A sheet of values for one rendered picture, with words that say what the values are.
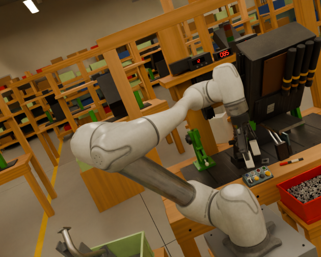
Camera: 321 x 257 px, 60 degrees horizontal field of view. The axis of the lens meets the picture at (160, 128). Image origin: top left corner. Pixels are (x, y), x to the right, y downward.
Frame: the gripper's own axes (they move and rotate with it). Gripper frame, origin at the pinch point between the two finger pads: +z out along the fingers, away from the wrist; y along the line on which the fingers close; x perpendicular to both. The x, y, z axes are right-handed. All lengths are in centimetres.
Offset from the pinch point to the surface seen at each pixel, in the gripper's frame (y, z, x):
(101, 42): -34, -82, -79
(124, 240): 18, 25, -72
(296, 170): -46, 28, 7
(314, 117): -113, 17, 17
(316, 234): -14, 47, 12
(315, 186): -32.7, 32.1, 14.9
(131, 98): -43, -42, -80
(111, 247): 22, 26, -79
